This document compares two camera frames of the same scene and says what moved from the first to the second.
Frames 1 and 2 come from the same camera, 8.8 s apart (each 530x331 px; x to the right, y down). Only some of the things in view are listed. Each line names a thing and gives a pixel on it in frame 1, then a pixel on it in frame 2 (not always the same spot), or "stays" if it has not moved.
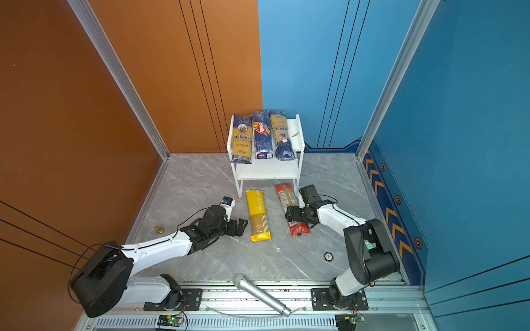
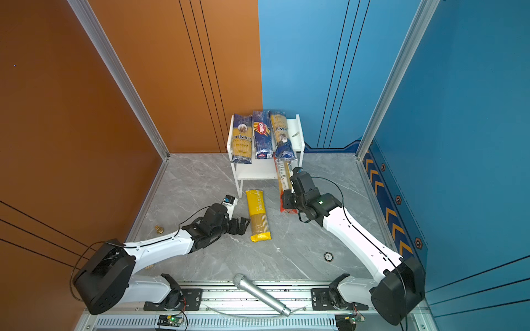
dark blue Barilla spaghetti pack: [262, 134] stays
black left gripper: [234, 231] stays
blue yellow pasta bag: [241, 138] stays
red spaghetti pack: [288, 198] → [283, 174]
